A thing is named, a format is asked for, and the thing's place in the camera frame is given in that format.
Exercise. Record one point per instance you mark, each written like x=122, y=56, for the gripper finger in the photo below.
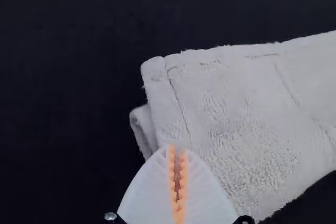
x=204, y=197
x=149, y=192

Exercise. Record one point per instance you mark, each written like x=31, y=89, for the pale towel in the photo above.
x=236, y=119

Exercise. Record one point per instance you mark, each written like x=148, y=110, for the black mat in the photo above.
x=78, y=51

